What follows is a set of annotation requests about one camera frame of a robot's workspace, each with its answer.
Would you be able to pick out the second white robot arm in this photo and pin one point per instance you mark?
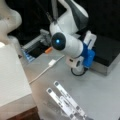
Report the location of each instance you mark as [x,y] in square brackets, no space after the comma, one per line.
[9,21]

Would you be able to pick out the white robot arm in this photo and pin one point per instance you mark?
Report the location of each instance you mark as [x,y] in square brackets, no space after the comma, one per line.
[78,52]

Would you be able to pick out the orange small object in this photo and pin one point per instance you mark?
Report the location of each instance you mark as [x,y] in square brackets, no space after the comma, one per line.
[47,51]

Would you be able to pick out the blue white gripper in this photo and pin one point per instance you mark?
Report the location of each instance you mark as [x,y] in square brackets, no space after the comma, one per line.
[80,65]

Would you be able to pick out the white box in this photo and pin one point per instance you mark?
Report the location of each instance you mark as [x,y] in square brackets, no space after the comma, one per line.
[15,92]

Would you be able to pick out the black compartment case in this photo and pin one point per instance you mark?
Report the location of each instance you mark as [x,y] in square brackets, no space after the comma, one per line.
[107,55]

